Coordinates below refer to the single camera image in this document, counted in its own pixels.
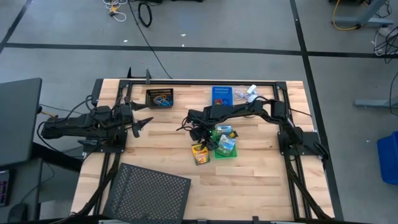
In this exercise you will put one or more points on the green plastic basket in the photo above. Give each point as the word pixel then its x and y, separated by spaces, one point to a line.
pixel 224 156

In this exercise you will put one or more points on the grey desk foot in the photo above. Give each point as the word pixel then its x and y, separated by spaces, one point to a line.
pixel 373 102

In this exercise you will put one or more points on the black computer mouse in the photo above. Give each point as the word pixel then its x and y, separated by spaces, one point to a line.
pixel 17 213

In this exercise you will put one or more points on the blue plastic basket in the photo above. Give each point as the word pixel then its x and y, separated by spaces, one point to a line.
pixel 222 91

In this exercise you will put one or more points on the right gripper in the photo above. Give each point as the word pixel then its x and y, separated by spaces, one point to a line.
pixel 200 130

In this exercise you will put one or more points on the black mesh basket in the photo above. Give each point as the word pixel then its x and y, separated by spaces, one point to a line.
pixel 159 91

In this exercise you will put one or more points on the large yellow crayon box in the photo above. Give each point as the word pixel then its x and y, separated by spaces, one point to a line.
pixel 200 154

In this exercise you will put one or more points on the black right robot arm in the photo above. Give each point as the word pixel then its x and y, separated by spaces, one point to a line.
pixel 245 109

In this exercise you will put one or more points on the computer keyboard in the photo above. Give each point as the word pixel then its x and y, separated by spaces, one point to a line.
pixel 3 189

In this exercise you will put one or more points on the black perforated metal riser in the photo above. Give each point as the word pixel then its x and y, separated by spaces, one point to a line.
pixel 146 196

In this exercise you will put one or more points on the green crayon box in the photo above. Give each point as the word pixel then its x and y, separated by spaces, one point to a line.
pixel 224 129
pixel 226 144

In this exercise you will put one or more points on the grey desk base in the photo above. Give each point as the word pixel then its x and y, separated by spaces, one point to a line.
pixel 363 21

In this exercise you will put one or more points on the long blue rubber band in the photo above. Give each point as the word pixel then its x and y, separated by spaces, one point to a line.
pixel 161 99

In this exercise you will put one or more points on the black clamp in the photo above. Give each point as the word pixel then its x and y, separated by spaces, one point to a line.
pixel 129 74
pixel 255 220
pixel 148 76

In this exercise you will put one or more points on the silver metal rail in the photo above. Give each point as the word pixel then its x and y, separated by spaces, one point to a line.
pixel 115 222

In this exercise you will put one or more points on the blue storage bin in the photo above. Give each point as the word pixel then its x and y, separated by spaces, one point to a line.
pixel 388 158

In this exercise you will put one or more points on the black power box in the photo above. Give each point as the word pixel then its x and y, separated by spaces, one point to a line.
pixel 97 90

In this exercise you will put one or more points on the dark grey desk top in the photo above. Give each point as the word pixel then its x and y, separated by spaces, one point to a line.
pixel 18 118

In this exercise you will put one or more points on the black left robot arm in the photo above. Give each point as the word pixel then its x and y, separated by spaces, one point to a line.
pixel 71 127

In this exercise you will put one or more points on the black aluminium table frame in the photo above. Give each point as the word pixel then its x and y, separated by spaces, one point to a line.
pixel 267 83

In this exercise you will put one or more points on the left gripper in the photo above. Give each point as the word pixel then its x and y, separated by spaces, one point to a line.
pixel 127 114

